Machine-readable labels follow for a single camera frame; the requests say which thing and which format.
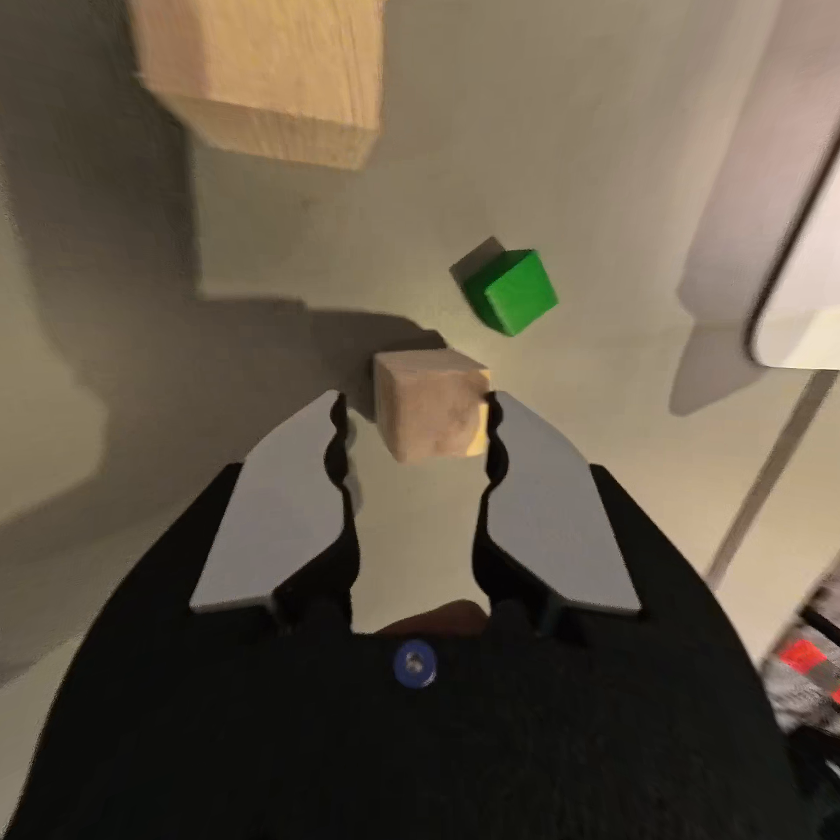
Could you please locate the red and black object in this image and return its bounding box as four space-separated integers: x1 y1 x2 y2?
776 638 840 704

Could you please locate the large natural wooden cube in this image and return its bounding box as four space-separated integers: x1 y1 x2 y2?
373 348 492 465
126 0 386 173

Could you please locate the white document stand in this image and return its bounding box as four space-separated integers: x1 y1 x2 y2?
746 134 840 372

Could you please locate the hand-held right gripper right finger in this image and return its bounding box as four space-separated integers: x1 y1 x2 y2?
472 390 643 632

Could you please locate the small green wooden cube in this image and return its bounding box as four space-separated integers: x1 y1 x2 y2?
461 247 560 338

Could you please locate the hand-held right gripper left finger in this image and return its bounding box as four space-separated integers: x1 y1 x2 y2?
190 390 361 632

